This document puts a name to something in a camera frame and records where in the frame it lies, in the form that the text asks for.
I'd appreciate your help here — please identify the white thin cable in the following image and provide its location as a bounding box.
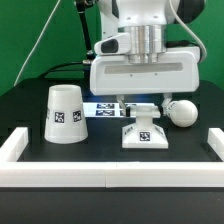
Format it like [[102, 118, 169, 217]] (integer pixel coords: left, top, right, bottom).
[[13, 0, 63, 87]]

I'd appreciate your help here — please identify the black cable with connector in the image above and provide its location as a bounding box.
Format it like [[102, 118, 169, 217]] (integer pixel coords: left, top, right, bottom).
[[39, 0, 98, 80]]

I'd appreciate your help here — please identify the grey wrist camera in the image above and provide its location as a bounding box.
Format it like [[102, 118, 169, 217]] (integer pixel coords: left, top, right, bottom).
[[94, 33, 131, 55]]

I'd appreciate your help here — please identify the white table border frame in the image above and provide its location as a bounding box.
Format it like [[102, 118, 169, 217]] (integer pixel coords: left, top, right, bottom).
[[0, 127, 224, 188]]

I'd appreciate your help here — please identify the white lamp shade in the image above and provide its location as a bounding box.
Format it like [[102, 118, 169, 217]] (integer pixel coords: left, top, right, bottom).
[[44, 84, 88, 144]]

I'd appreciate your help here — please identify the white fiducial marker sheet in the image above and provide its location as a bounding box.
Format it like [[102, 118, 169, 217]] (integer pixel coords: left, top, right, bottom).
[[83, 102, 160, 118]]

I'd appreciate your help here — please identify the white lamp bulb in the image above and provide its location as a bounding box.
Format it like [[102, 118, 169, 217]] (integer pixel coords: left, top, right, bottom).
[[166, 100, 198, 127]]

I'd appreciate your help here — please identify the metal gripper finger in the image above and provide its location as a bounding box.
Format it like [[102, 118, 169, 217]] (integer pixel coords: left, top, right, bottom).
[[161, 93, 172, 115], [116, 95, 131, 117]]

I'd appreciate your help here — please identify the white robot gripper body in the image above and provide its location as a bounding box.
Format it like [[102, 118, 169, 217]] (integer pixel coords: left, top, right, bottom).
[[90, 47, 200, 95]]

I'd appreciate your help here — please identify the white lamp base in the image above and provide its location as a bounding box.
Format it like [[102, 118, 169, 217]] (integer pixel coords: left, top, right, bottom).
[[122, 104, 168, 149]]

